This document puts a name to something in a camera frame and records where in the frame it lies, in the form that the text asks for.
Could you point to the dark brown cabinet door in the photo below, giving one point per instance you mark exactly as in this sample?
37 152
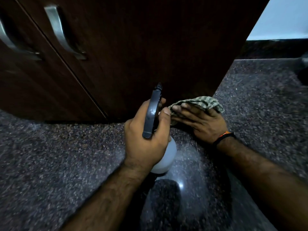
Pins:
144 52
31 81

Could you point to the person's right hand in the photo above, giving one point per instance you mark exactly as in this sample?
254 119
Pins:
204 122

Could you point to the person's left hand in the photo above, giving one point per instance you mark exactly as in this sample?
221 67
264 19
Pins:
142 144

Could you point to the person's left thumb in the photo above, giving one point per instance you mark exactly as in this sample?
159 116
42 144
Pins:
164 122

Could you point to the white spray bottle black trigger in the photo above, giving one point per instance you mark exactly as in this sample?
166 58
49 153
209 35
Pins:
154 127

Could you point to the green checkered cleaning cloth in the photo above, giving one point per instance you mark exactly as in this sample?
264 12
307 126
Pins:
199 102

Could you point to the person's left forearm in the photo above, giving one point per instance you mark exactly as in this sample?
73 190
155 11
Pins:
108 199

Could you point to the person's right forearm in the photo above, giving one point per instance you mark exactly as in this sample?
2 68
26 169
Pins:
269 180

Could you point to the black and orange wristband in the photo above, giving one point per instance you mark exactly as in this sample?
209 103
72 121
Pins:
225 137

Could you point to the person's right fingers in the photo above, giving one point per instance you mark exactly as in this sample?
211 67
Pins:
185 114

